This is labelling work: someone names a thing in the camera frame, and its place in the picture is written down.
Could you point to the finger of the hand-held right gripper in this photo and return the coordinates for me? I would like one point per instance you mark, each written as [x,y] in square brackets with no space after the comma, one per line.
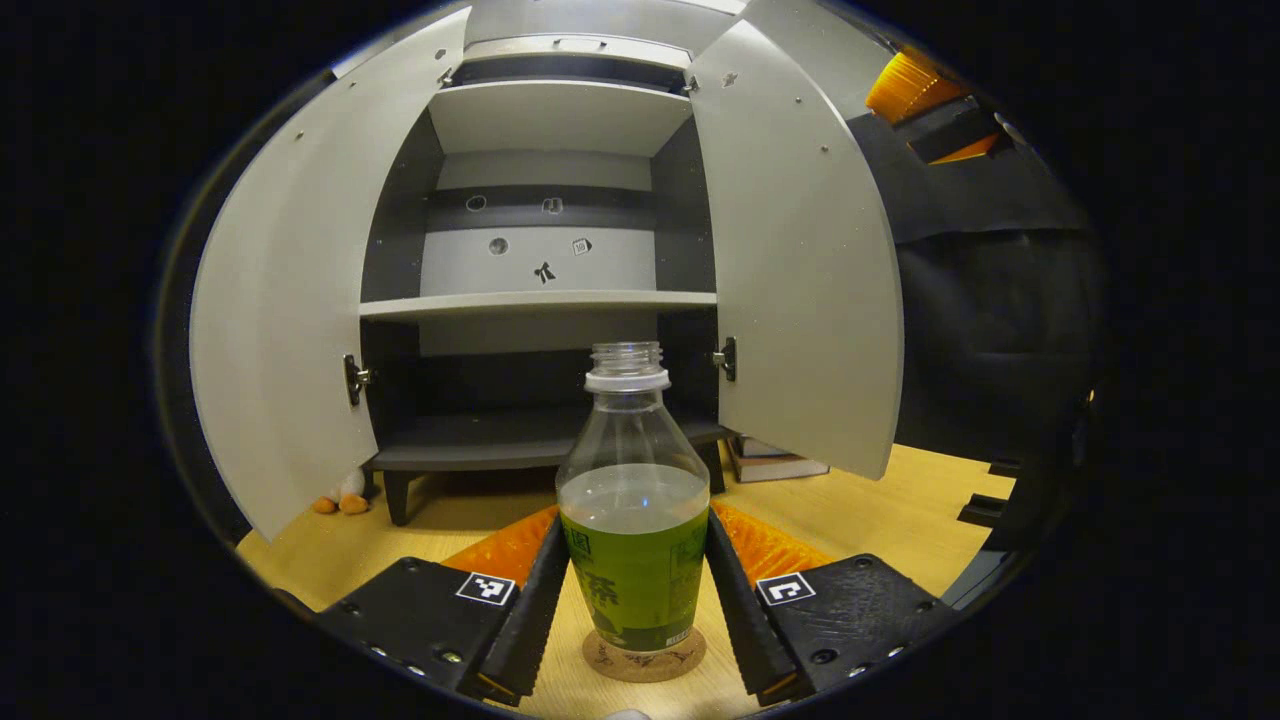
[950,135]
[905,85]

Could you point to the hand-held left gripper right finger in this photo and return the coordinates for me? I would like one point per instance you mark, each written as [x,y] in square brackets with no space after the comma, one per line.
[740,610]

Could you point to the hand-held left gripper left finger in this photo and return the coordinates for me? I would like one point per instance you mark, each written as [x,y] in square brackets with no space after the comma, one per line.
[535,610]

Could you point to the round cork coaster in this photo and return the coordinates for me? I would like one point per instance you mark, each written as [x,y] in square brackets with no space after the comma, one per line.
[645,667]

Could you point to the green label plastic bottle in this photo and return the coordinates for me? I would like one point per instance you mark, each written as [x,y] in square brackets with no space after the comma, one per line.
[630,500]

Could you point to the grey cabinet door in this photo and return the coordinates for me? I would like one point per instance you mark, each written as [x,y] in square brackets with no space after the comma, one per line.
[290,300]
[800,250]

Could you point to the grey cabinet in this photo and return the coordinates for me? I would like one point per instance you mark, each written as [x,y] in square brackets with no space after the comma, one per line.
[540,302]

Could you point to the grey cabinet drawer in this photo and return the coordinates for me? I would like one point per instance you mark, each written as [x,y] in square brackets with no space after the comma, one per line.
[520,48]

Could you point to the black backdrop cloth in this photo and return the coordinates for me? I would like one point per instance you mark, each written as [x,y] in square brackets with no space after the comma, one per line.
[1000,330]

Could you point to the penguin plush toy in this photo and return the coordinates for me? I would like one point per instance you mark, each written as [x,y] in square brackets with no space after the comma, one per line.
[345,495]

